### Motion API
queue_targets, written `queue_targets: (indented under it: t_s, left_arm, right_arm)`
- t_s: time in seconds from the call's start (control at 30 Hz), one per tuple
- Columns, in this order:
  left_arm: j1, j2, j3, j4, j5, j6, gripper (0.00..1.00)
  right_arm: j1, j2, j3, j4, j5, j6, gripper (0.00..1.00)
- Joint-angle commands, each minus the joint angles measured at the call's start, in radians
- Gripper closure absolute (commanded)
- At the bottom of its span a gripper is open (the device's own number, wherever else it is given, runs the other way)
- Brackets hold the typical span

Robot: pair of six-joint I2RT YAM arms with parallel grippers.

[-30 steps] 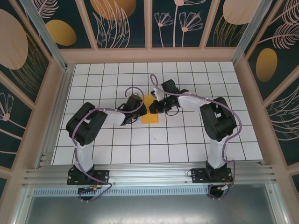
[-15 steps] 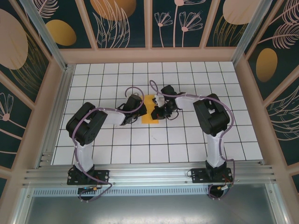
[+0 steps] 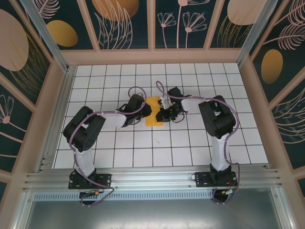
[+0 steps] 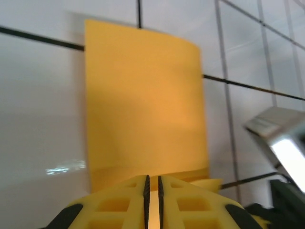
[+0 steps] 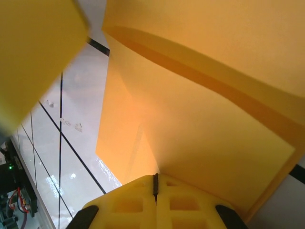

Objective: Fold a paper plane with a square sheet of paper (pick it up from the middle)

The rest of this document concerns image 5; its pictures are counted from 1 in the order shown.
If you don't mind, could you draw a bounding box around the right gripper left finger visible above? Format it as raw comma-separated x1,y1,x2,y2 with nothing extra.
68,174,157,229

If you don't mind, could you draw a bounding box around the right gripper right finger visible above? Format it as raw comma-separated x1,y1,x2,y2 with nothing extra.
155,173,249,229

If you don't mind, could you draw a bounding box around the orange cloth sheet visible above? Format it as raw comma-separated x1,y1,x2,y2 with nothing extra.
95,0,305,222

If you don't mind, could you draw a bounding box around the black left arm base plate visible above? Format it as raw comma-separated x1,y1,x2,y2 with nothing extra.
0,139,39,218

